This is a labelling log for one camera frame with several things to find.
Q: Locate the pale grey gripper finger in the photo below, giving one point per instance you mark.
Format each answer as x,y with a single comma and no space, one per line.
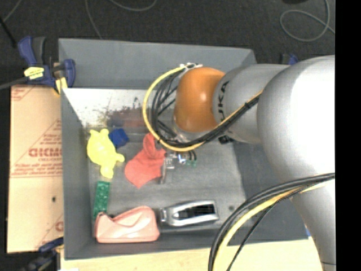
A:
163,174
171,165

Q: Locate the red cloth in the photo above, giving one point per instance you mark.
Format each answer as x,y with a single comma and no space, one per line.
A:
142,168

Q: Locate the grey metal bin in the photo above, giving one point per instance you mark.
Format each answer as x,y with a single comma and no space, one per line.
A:
197,185

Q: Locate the silver and black stapler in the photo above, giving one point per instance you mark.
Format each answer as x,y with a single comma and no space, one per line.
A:
186,213

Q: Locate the small blue block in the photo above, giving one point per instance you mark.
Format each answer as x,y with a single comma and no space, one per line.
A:
118,137

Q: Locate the pink tape dispenser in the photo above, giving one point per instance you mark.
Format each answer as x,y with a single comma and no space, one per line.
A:
127,227

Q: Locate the yellow toy turtle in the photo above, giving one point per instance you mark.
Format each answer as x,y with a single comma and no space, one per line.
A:
101,151

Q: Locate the dark green flat block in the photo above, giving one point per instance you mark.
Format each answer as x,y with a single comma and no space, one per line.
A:
101,199

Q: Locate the brown cardboard board, red print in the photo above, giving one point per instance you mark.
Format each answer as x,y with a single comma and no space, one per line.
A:
34,140

